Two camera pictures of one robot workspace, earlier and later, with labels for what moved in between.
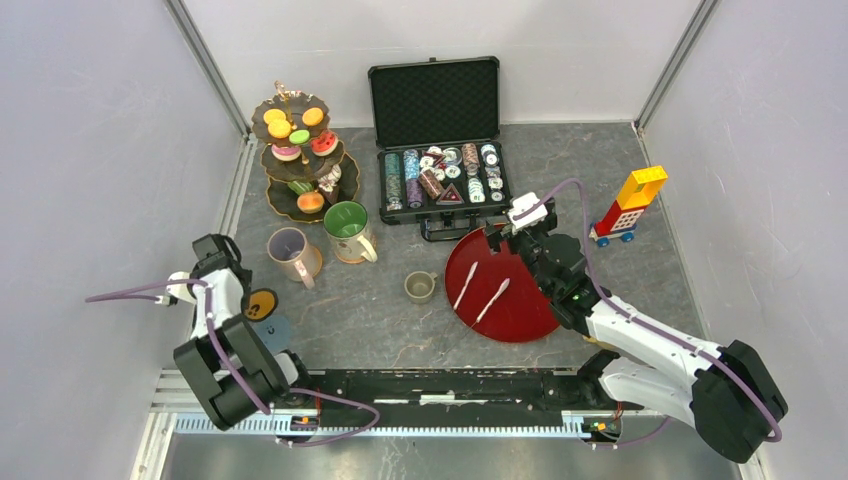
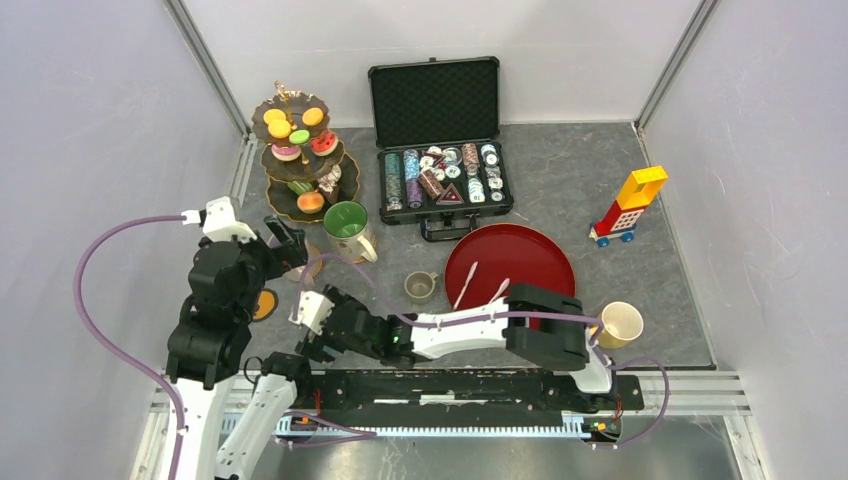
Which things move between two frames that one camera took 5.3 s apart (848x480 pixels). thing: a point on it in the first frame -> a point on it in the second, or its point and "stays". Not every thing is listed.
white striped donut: x=330 y=180 stays
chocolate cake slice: x=332 y=196 stays
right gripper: x=504 y=233 -> x=313 y=345
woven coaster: x=315 y=259 stays
